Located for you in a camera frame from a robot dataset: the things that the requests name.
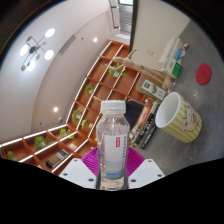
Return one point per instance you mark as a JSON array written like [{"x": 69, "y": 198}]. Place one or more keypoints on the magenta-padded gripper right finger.
[{"x": 146, "y": 171}]

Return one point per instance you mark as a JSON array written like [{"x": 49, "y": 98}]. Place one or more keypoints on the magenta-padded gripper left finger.
[{"x": 78, "y": 171}]

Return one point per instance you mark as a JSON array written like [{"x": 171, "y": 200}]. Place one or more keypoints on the clear plastic water bottle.
[{"x": 111, "y": 150}]

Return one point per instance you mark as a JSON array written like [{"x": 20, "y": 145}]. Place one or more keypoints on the yellow white striped mug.
[{"x": 181, "y": 123}]

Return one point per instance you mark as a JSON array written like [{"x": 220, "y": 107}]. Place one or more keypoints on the dark office chair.
[{"x": 133, "y": 113}]

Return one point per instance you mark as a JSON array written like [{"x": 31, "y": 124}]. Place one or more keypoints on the recessed ceiling spotlight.
[
  {"x": 55, "y": 109},
  {"x": 95, "y": 39}
]

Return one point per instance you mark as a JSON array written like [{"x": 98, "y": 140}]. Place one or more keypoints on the tall green white carton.
[{"x": 152, "y": 89}]

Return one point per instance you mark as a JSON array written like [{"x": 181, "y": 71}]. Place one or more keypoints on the wooden shelf unit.
[{"x": 100, "y": 76}]

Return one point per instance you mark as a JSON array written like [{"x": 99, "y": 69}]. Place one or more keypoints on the wooden artist mannequin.
[{"x": 125, "y": 61}]

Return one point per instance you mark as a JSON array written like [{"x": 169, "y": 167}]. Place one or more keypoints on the flat round red coaster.
[{"x": 203, "y": 74}]

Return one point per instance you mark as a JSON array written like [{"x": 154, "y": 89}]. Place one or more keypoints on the branched ceiling lamp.
[{"x": 49, "y": 54}]

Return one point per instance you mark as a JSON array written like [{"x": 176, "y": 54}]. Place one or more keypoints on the ceiling air vent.
[{"x": 67, "y": 45}]

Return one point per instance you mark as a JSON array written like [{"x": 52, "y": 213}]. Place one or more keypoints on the white book stack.
[{"x": 171, "y": 46}]

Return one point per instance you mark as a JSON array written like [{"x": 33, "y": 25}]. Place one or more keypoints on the grey curtain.
[{"x": 125, "y": 18}]

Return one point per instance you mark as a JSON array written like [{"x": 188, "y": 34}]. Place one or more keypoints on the white wall socket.
[{"x": 149, "y": 52}]

